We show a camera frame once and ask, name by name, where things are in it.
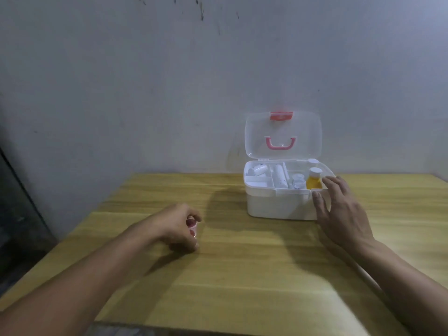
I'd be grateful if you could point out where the person's right hand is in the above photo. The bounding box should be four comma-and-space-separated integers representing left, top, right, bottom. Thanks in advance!
311, 175, 377, 256

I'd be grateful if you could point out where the person's left hand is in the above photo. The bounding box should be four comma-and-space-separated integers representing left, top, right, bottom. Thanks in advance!
151, 203, 203, 253

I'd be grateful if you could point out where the person's right forearm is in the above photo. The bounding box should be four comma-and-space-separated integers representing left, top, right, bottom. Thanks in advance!
360, 239, 448, 336

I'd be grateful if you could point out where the person's left forearm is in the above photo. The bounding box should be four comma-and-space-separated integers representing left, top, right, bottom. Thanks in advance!
0, 213, 161, 336

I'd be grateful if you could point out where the yellow bottle white cap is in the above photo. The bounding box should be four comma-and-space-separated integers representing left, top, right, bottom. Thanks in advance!
306, 167, 323, 190

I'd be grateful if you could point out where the white plastic storage box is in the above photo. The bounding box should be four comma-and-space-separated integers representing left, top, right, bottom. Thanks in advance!
244, 187, 332, 221

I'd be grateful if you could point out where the white tube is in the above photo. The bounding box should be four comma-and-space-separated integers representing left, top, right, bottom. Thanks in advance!
274, 164, 289, 189

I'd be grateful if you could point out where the white divided tray insert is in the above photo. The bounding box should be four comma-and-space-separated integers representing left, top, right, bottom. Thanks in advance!
244, 159, 336, 198

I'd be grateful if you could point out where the clear plastic box lid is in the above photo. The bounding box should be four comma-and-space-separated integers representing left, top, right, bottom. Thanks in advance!
244, 111, 322, 161

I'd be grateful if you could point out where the pink carry handle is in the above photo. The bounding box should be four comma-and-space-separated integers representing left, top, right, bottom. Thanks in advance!
265, 136, 297, 151

